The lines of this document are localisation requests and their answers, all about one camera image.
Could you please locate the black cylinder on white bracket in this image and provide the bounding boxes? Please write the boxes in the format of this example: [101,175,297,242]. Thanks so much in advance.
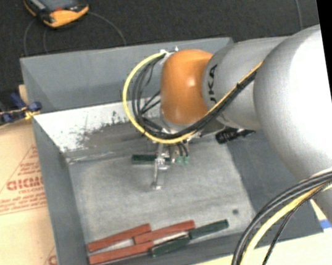
[214,125,257,145]

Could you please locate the grey metal bin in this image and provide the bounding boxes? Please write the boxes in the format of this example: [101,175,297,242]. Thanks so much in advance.
[19,15,327,265]

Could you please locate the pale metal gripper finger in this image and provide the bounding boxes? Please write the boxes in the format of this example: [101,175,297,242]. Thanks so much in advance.
[147,158,173,192]

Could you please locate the brown cardboard board red print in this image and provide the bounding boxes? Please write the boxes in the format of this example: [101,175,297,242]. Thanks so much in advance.
[0,117,59,265]

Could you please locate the red-brown flat block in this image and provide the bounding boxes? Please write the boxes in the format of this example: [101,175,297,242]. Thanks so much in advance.
[87,240,157,265]
[131,219,198,246]
[85,222,154,253]

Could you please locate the dark green flat block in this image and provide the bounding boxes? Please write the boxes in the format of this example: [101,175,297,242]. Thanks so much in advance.
[186,218,231,240]
[130,150,157,167]
[147,235,193,259]

